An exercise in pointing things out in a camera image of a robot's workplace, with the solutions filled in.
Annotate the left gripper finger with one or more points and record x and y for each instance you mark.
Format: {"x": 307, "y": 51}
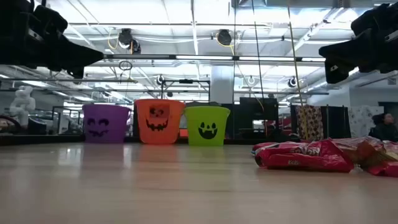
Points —
{"x": 81, "y": 54}
{"x": 76, "y": 74}

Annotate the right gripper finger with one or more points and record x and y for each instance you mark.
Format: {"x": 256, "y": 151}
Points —
{"x": 337, "y": 73}
{"x": 345, "y": 51}

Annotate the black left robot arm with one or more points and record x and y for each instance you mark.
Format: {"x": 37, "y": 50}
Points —
{"x": 7, "y": 18}

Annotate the purple halloween bucket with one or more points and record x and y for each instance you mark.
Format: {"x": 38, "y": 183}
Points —
{"x": 105, "y": 124}

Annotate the orange halloween bucket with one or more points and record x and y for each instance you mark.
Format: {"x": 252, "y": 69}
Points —
{"x": 174, "y": 124}

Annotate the green halloween bucket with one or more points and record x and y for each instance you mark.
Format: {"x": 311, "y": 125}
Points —
{"x": 192, "y": 124}

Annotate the black partition panel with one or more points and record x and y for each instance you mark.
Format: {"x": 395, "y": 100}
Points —
{"x": 335, "y": 121}

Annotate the white patterned hanging cloth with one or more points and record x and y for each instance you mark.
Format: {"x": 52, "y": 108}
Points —
{"x": 360, "y": 119}

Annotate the brown patterned hanging cloth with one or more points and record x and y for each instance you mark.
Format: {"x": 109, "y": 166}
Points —
{"x": 309, "y": 123}

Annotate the white humanoid figure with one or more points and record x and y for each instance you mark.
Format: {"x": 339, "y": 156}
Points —
{"x": 21, "y": 105}

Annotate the person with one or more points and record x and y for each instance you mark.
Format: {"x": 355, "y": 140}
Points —
{"x": 385, "y": 127}
{"x": 4, "y": 124}

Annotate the black cabinet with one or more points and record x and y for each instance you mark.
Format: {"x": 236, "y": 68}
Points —
{"x": 258, "y": 115}

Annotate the white building column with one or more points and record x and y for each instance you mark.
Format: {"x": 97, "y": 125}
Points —
{"x": 222, "y": 84}

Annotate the long ceiling light bar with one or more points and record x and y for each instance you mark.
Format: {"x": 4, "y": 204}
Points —
{"x": 202, "y": 57}

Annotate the black metal gantry frame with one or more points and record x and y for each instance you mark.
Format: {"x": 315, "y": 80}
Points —
{"x": 186, "y": 81}

